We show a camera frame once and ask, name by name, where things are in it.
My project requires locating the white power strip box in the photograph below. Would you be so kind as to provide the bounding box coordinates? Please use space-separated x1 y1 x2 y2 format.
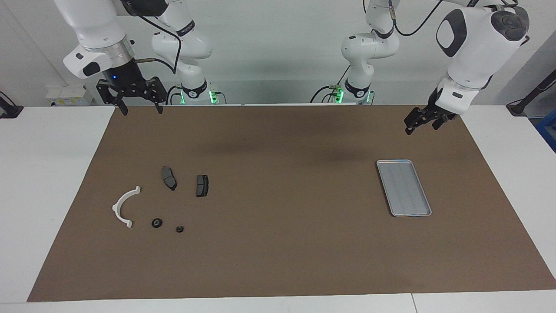
46 85 94 107

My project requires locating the black left base cable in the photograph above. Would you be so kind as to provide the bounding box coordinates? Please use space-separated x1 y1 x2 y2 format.
310 65 351 103

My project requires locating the silver metal tray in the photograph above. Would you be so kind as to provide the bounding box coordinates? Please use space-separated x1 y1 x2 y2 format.
376 160 432 217

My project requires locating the black base cable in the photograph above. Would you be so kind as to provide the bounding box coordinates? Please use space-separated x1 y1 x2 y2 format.
165 85 183 105
310 65 351 103

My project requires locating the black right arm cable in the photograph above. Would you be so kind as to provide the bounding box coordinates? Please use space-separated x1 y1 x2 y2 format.
122 0 182 74

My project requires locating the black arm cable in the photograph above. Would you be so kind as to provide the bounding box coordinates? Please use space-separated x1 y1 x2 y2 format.
122 0 182 74
389 0 443 37

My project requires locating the blue box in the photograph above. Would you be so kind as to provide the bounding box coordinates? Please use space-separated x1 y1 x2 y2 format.
535 110 556 153

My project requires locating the black right base cable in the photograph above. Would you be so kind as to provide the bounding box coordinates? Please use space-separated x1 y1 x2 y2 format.
165 85 183 105

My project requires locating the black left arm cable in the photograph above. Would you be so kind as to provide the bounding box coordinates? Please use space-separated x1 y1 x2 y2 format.
389 0 443 37

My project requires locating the white curved plastic bracket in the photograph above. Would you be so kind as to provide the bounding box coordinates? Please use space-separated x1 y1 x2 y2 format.
112 186 141 229

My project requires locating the elongated dark brake pad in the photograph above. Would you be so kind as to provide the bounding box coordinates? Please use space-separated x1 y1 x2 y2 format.
161 166 177 191

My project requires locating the brown table mat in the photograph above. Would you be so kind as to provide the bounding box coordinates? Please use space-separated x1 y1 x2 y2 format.
27 105 556 302

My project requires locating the black table clamp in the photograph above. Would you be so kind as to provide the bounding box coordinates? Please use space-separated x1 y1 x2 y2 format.
0 91 24 119

